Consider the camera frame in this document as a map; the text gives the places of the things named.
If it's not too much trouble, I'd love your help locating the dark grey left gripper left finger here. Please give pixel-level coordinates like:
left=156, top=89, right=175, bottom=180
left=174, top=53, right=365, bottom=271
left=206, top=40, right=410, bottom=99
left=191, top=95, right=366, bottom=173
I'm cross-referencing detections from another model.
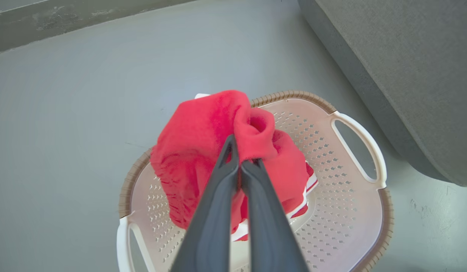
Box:
left=171, top=134, right=240, bottom=272

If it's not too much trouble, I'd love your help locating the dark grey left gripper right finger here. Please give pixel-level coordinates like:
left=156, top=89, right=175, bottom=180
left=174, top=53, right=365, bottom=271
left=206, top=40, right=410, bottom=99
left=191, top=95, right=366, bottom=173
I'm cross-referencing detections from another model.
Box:
left=240, top=159, right=310, bottom=272

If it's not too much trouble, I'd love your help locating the white perforated laundry basket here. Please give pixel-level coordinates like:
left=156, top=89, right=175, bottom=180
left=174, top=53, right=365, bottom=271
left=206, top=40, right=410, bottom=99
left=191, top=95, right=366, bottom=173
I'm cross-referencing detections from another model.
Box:
left=116, top=90, right=394, bottom=272

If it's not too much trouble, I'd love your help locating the grey fabric sofa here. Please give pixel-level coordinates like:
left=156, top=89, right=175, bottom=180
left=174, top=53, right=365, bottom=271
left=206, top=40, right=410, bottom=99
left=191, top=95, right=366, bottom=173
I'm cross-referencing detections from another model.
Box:
left=297, top=0, right=467, bottom=187

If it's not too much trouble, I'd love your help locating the red and white garment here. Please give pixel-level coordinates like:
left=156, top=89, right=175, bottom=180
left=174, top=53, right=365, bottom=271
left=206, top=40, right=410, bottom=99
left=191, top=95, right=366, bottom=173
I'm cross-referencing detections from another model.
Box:
left=149, top=90, right=319, bottom=242

